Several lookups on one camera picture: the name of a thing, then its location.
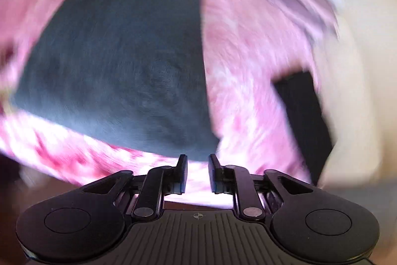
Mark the white quilt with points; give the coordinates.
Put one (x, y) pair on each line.
(366, 81)

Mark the pink fluffy blanket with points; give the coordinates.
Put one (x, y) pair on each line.
(245, 66)

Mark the dark grey jeans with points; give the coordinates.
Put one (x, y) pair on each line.
(124, 66)

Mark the black folded garment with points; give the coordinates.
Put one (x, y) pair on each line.
(304, 116)

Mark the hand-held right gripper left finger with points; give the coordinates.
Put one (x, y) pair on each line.
(183, 172)

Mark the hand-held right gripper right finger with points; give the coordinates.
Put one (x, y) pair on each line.
(212, 173)

